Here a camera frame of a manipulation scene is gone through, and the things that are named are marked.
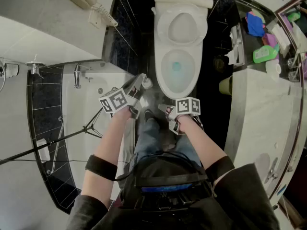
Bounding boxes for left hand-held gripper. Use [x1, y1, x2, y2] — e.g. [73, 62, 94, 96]
[98, 73, 148, 120]

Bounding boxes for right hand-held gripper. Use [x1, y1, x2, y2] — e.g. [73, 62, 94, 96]
[158, 96, 201, 136]

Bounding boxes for white toilet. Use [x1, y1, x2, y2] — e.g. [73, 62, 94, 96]
[151, 0, 214, 100]

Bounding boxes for person's right forearm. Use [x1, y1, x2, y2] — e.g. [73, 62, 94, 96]
[178, 115, 228, 170]

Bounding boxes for person's left forearm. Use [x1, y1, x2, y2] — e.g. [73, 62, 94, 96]
[80, 105, 131, 209]

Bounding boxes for recessed toilet paper holder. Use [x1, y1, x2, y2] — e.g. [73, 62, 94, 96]
[226, 23, 246, 67]

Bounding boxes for person's black shoe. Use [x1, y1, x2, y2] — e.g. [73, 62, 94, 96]
[143, 109, 155, 122]

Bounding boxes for person's legs in jeans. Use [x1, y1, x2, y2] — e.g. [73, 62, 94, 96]
[133, 117, 202, 167]

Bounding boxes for black chest-worn device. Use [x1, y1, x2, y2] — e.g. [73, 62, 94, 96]
[119, 151, 214, 210]

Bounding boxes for white bathtub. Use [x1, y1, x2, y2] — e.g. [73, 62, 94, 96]
[61, 61, 137, 201]

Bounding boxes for chrome bathtub faucet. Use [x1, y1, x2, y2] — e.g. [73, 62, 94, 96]
[73, 63, 94, 90]

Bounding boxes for olive green cup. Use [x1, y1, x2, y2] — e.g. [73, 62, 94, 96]
[218, 75, 233, 96]

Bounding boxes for round floor drain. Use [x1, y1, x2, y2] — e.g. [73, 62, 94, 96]
[213, 56, 226, 70]

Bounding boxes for black armband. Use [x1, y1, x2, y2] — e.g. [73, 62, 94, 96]
[85, 154, 118, 182]

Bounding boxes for black light stand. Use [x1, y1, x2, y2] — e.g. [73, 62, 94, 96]
[0, 108, 104, 165]

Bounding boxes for marble vanity counter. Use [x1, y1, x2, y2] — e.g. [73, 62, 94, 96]
[224, 0, 303, 201]

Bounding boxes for chrome grab bar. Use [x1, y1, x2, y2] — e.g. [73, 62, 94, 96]
[47, 116, 65, 174]

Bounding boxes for chrome shower mixer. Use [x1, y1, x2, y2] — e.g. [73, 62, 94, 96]
[25, 54, 46, 79]

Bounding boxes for person's dark jacket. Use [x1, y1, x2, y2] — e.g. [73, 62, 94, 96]
[66, 156, 281, 230]

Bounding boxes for green cleaner bottle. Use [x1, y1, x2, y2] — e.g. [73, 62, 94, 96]
[253, 44, 280, 64]

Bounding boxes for white paper roll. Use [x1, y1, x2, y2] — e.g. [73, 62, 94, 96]
[265, 58, 282, 76]

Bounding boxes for chrome sink faucet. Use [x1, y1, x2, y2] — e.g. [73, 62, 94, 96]
[263, 157, 280, 184]

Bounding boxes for blue cloth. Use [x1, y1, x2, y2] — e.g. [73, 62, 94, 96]
[246, 11, 266, 38]

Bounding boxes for purple cloth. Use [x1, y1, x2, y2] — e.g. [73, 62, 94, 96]
[261, 32, 280, 48]

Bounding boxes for white shower holder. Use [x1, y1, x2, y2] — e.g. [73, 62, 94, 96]
[0, 58, 20, 79]

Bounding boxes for clear drinking glass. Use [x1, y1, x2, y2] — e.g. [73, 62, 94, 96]
[286, 56, 299, 69]
[287, 70, 302, 82]

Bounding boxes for white amenity tray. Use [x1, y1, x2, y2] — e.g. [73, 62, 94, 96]
[266, 23, 291, 55]

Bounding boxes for beige wall plate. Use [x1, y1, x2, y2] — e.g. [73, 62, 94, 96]
[88, 10, 103, 29]

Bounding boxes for coiled phone cord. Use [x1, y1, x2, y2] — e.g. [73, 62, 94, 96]
[92, 3, 118, 28]

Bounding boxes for dark-framed wall mirror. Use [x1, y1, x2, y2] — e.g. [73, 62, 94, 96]
[270, 0, 307, 227]

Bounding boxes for chrome shower hose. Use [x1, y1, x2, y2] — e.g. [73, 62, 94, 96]
[0, 61, 7, 93]

